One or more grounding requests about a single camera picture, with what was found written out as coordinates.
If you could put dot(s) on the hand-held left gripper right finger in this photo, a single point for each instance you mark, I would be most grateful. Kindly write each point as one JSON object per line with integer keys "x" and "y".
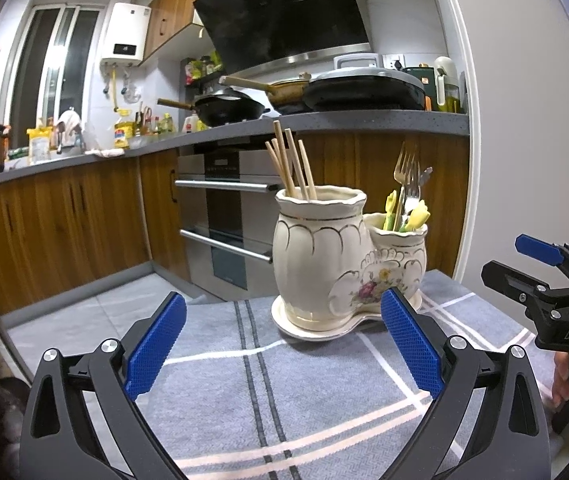
{"x": 412, "y": 345}

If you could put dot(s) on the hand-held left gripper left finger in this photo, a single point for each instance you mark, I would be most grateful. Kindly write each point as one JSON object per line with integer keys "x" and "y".
{"x": 157, "y": 345}

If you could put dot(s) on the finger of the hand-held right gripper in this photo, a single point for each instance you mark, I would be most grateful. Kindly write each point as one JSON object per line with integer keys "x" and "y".
{"x": 504, "y": 276}
{"x": 539, "y": 249}

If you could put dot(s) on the yellow plastic spoon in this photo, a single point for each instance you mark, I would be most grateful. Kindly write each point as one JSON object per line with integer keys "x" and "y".
{"x": 418, "y": 215}

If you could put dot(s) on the cream ceramic utensil holder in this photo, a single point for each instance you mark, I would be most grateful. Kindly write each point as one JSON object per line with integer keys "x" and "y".
{"x": 309, "y": 265}

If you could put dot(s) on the person's right hand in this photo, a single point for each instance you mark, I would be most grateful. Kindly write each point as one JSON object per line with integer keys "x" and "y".
{"x": 561, "y": 380}

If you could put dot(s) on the grey plaid tablecloth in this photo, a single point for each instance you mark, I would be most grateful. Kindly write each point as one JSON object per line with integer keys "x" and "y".
{"x": 314, "y": 410}

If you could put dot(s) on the metal spoon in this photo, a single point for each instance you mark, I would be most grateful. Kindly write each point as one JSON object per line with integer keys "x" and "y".
{"x": 426, "y": 176}

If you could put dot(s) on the yellow plastic fork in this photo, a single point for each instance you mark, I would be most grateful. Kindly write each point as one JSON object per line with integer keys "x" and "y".
{"x": 391, "y": 210}

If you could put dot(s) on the metal fork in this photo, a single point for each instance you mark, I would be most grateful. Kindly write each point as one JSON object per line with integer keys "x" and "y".
{"x": 401, "y": 170}
{"x": 413, "y": 180}

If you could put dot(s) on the built-in steel oven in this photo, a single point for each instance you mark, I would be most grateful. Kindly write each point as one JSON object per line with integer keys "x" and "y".
{"x": 224, "y": 220}

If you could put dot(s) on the wooden base cabinets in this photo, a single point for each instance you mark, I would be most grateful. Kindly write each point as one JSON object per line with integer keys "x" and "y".
{"x": 64, "y": 220}

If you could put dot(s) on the white kettle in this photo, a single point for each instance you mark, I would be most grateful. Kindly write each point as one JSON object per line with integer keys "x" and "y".
{"x": 445, "y": 75}

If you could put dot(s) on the grey kitchen countertop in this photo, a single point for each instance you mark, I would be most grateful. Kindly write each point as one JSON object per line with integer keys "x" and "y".
{"x": 364, "y": 122}

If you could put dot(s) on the green kitchen appliance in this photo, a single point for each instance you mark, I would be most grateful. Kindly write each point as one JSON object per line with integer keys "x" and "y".
{"x": 418, "y": 76}

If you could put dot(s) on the yellow cooking oil bottle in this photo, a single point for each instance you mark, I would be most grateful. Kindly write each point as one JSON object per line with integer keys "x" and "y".
{"x": 121, "y": 132}

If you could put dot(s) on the row of sauce bottles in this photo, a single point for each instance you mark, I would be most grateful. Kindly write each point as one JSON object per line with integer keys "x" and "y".
{"x": 154, "y": 124}

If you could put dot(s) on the yellow food package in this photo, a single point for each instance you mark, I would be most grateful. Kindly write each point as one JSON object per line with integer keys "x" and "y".
{"x": 38, "y": 146}

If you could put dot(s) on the black griddle with grey lid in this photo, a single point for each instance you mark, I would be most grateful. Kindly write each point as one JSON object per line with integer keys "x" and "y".
{"x": 364, "y": 90}

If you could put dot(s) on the black frying pan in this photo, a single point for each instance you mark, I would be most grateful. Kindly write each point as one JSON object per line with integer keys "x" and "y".
{"x": 229, "y": 110}

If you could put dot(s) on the brown cooking pot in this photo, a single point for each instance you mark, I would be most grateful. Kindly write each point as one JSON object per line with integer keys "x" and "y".
{"x": 287, "y": 94}

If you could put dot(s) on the glass balcony door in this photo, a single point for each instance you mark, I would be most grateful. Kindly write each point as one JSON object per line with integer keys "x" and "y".
{"x": 54, "y": 70}

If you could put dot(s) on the white water heater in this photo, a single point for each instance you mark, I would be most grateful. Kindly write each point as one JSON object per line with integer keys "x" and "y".
{"x": 125, "y": 35}

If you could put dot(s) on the black range hood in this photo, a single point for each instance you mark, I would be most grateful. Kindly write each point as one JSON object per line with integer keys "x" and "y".
{"x": 284, "y": 15}

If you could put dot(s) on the wooden wall cabinets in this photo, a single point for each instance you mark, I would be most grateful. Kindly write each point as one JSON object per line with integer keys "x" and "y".
{"x": 174, "y": 10}

